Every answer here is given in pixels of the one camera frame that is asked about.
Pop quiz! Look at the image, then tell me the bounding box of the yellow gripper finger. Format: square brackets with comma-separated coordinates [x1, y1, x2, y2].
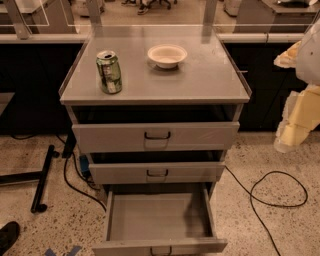
[274, 41, 301, 68]
[274, 85, 320, 153]

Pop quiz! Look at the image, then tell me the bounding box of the green soda can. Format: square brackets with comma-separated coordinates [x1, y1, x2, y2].
[96, 50, 122, 94]

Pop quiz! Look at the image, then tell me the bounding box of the top grey drawer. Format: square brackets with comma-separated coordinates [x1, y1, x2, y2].
[72, 122, 239, 153]

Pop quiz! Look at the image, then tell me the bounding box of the grey drawer cabinet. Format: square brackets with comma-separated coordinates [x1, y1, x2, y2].
[58, 25, 253, 256]

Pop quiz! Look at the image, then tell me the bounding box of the middle grey drawer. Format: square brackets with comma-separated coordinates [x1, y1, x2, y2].
[89, 162, 225, 184]

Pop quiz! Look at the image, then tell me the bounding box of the bottom grey open drawer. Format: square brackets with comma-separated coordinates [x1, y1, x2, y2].
[93, 183, 227, 256]

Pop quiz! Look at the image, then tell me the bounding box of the white paper bowl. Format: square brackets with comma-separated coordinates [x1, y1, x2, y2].
[147, 44, 187, 69]

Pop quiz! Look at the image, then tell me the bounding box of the black metal stand leg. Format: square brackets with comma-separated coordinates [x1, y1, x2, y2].
[0, 145, 59, 213]

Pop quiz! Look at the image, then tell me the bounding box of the blue tape cross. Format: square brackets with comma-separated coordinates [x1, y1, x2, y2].
[44, 245, 82, 256]

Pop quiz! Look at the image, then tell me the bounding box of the black shoe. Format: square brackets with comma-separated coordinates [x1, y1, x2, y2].
[0, 221, 20, 256]

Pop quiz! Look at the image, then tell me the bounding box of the black floor cable right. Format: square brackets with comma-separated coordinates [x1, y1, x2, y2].
[225, 165, 309, 256]

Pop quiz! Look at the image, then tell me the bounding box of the black floor cable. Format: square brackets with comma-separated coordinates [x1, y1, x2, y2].
[225, 165, 309, 256]
[9, 133, 108, 212]

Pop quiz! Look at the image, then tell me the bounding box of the black floor cable left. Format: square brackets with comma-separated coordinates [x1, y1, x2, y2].
[9, 133, 108, 212]

